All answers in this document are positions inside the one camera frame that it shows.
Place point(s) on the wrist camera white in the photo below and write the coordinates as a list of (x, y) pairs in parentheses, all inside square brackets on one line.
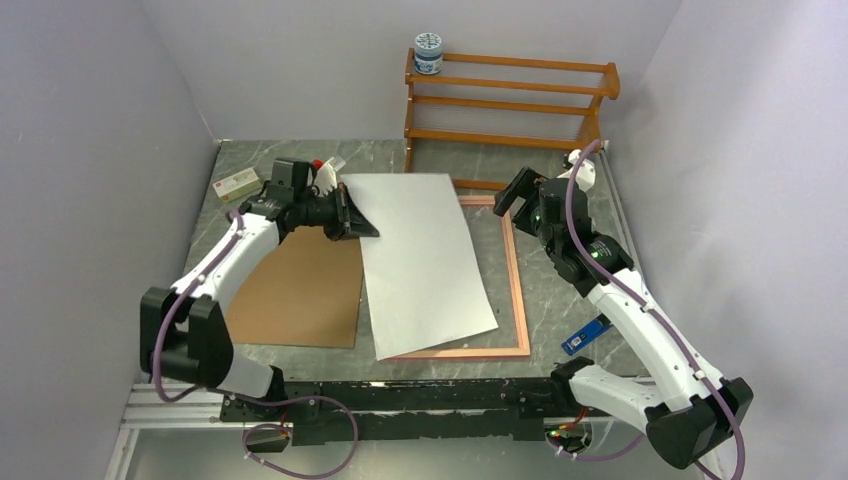
[(325, 180), (585, 174)]

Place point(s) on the blue black handled tool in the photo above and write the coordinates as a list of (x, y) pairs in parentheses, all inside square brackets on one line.
[(586, 334)]

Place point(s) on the blue white lidded jar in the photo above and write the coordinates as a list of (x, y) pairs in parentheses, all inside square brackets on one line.
[(428, 53)]

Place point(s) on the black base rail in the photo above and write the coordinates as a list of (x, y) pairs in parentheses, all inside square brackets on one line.
[(522, 409)]

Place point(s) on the brown frame backing board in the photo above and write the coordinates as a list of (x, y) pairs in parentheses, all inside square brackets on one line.
[(307, 293)]

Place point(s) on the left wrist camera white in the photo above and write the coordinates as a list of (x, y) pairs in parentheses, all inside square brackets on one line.
[(325, 180)]

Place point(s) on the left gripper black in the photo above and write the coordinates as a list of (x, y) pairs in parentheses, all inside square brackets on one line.
[(348, 220)]

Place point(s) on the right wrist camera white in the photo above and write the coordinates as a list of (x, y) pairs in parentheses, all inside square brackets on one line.
[(585, 174)]

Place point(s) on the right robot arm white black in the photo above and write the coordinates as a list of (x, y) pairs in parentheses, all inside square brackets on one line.
[(692, 407)]

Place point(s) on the landscape beach photo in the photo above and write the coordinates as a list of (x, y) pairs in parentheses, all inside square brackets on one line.
[(374, 193)]

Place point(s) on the orange wooden rack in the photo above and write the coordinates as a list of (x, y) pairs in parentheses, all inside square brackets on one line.
[(506, 102)]

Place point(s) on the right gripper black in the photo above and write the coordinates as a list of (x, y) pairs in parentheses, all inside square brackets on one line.
[(525, 185)]

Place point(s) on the small white green box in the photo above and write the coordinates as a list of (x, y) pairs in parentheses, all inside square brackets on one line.
[(237, 185)]

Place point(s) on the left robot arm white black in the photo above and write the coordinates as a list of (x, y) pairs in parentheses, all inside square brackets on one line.
[(185, 343)]

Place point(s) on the pink wooden picture frame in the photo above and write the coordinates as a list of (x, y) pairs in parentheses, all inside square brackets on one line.
[(517, 285)]

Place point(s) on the aluminium extrusion rail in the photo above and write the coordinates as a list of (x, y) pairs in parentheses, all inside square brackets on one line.
[(145, 410)]

